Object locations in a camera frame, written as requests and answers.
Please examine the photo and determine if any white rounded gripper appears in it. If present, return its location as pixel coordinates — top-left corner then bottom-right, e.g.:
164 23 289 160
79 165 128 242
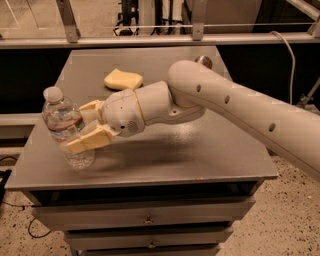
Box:
66 89 145 153

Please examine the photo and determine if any clear plastic water bottle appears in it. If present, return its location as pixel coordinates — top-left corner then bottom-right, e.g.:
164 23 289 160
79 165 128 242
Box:
42 86 95 170

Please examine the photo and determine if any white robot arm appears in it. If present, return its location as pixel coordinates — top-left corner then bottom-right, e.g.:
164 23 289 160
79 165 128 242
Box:
66 60 320 179

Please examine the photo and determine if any yellow sponge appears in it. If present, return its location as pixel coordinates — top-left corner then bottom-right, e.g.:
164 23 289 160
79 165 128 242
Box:
104 69 143 90

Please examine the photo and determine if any metal soda can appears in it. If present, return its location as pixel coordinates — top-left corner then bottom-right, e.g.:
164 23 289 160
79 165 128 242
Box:
195 55 213 69

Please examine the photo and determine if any top cabinet drawer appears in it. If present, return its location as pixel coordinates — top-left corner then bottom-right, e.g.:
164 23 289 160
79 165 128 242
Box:
32 196 255 231

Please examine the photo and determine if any cabinet drawer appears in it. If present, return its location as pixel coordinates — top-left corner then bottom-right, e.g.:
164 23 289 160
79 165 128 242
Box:
32 196 255 231
65 227 233 250

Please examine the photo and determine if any metal railing frame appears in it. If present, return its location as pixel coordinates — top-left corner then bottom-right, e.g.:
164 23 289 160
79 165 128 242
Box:
0 0 320 49

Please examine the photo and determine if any black floor cable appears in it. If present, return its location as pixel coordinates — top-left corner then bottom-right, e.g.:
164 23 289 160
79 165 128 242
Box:
0 156 53 240

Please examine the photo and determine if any white cable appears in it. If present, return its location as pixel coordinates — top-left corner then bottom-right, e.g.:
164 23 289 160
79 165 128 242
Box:
270 30 297 106

